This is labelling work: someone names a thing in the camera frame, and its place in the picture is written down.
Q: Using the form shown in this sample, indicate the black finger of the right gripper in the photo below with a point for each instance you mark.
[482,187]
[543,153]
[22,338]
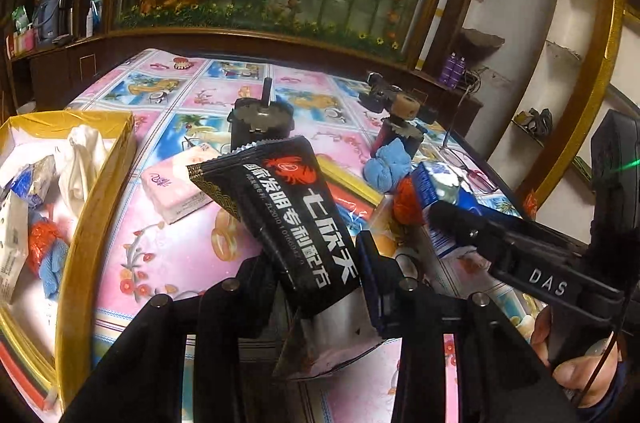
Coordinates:
[532,258]

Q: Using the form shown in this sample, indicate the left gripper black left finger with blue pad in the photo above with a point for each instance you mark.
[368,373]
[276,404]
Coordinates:
[240,307]

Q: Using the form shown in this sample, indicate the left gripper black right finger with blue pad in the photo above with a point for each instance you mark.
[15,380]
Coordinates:
[384,287]

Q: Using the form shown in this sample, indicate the red orange cloth pack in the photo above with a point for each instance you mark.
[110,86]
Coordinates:
[355,199]

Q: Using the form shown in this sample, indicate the blue white tissue pack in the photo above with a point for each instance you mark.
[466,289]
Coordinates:
[434,182]

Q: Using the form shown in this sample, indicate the black snack bag red logo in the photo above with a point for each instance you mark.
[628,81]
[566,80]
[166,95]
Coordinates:
[277,191]

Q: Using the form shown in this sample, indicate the light blue cloth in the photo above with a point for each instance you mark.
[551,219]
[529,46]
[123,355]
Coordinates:
[390,164]

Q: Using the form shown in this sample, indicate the pink tissue pack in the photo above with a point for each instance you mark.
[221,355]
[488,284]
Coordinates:
[168,186]

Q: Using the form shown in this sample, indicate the white towel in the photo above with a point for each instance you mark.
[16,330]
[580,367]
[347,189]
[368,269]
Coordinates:
[78,162]

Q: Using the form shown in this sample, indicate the blue sponge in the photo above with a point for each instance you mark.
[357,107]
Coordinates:
[33,181]

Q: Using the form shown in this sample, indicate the lemon print tissue pack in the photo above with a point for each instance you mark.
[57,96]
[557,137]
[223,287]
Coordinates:
[13,243]

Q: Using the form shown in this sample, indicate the person's right hand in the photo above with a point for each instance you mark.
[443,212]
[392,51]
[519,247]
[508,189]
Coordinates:
[574,374]

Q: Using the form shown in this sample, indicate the colourful cartoon tablecloth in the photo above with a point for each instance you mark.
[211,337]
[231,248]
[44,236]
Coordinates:
[181,102]

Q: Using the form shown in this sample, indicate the black cylinder device right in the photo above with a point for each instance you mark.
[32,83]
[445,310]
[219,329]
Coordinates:
[402,112]

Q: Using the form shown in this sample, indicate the black cylinder device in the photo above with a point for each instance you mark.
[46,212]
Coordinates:
[402,112]
[256,119]

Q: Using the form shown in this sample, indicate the black cylinder device left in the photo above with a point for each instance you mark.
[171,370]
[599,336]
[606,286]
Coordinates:
[256,119]

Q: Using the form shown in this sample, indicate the purple bottles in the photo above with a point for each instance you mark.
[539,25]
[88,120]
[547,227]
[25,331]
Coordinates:
[452,71]

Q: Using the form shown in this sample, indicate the yellow-taped white storage box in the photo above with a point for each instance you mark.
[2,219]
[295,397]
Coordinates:
[45,345]

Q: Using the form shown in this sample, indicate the blue thermos jug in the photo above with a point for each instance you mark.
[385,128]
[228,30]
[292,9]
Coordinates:
[49,21]

